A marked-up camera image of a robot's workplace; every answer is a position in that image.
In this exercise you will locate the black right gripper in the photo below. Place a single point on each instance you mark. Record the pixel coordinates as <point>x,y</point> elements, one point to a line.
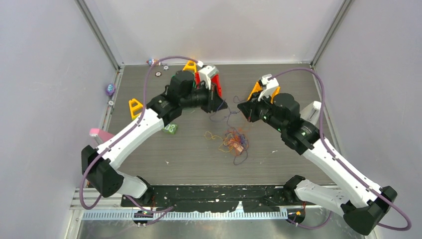
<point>249,108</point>

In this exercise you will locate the yellow triangular toy block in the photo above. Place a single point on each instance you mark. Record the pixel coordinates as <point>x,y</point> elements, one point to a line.
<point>135,108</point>

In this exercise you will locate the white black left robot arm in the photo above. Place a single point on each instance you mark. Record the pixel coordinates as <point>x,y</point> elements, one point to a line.
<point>100,165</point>

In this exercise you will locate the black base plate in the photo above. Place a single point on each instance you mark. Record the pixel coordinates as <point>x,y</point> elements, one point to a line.
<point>218,198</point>

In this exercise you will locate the small clown figurine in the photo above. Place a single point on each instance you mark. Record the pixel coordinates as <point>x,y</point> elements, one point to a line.
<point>153,62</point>

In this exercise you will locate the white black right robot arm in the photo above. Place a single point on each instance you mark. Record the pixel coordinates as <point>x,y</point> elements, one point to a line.
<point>361,202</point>

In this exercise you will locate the green monster toy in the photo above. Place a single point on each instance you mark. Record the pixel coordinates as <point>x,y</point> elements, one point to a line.
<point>171,128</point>

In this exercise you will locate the red plastic bin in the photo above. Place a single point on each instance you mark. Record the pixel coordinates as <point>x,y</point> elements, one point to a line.
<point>214,80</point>

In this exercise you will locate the pink toy toaster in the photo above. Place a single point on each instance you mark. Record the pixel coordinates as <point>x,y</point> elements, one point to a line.
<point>100,136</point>

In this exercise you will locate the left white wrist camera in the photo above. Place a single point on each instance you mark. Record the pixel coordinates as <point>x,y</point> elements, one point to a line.
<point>206,73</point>

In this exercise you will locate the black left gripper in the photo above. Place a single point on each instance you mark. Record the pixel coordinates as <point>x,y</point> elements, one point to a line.
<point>213,102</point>

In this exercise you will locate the orange plastic bin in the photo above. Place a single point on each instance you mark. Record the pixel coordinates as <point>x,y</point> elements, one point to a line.
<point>258,88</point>

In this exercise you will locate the small wooden block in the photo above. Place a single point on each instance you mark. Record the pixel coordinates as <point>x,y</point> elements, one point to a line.
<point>237,147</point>

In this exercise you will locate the purple egg toy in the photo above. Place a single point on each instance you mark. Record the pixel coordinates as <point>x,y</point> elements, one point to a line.
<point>110,89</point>

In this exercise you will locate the white toy toaster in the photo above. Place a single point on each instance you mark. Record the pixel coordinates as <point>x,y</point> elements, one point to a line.
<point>311,112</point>

